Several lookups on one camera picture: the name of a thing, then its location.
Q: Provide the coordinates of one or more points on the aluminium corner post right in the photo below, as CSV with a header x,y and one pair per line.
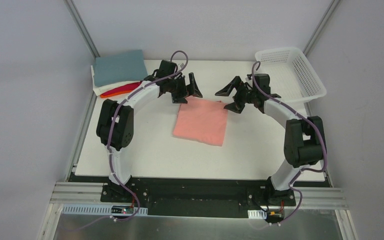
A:
x,y
326,17

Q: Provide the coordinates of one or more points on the white slotted duct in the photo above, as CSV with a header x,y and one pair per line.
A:
x,y
99,210
257,214

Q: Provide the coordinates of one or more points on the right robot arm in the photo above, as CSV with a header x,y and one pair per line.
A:
x,y
304,142

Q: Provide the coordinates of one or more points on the white plastic basket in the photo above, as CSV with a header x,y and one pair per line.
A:
x,y
291,74

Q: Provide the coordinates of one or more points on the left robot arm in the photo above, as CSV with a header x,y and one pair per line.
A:
x,y
115,126

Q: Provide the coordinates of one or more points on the aluminium corner post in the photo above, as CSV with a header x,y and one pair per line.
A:
x,y
326,17
80,24

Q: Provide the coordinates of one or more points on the left white slotted duct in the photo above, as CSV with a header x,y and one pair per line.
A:
x,y
99,210

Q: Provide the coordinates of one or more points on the folded white t-shirt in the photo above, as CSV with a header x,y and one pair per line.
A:
x,y
98,90

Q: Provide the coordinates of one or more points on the aluminium corner post left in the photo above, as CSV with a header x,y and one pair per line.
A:
x,y
80,24

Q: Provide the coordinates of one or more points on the folded magenta t-shirt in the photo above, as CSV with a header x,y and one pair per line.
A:
x,y
130,86

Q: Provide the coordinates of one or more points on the salmon pink t-shirt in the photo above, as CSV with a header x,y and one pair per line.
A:
x,y
201,120

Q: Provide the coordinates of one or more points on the folded orange t-shirt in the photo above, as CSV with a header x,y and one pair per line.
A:
x,y
113,93

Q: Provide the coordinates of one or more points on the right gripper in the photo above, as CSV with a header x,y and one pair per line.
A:
x,y
239,93

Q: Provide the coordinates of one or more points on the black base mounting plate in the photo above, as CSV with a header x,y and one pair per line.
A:
x,y
183,197

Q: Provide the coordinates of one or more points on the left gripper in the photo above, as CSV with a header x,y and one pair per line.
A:
x,y
182,88

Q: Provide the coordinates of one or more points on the right white slotted duct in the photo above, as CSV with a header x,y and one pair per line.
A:
x,y
257,214

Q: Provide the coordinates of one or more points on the folded blue-grey t-shirt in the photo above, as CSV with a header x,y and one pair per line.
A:
x,y
123,67

